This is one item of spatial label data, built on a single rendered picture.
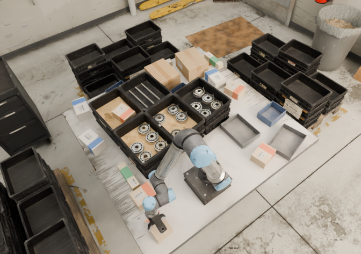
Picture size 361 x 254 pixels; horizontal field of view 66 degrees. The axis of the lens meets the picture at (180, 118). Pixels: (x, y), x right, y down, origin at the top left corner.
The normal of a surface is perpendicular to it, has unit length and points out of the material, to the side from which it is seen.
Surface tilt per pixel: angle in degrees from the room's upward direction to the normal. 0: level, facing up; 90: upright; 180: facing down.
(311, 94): 0
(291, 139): 0
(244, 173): 0
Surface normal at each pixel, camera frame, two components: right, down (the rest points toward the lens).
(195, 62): -0.06, -0.64
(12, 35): 0.58, 0.61
